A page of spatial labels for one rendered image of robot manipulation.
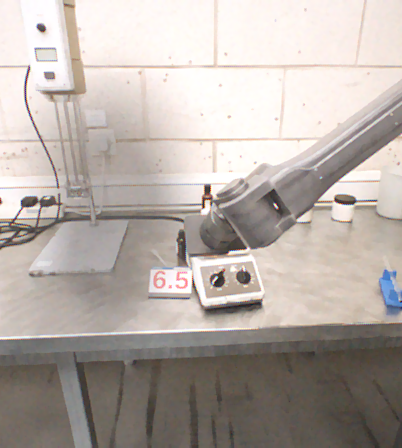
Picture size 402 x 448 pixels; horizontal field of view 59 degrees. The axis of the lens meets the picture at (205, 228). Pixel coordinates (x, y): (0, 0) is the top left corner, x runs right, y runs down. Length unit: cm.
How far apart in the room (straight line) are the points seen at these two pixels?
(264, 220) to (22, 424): 126
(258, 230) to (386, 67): 103
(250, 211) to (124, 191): 86
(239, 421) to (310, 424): 24
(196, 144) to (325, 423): 105
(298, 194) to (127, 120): 88
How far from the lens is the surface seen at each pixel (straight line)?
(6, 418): 157
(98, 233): 108
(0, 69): 133
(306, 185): 44
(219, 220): 49
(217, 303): 73
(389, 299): 84
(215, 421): 141
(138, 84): 122
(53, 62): 87
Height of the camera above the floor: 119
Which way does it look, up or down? 24 degrees down
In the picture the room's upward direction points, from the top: straight up
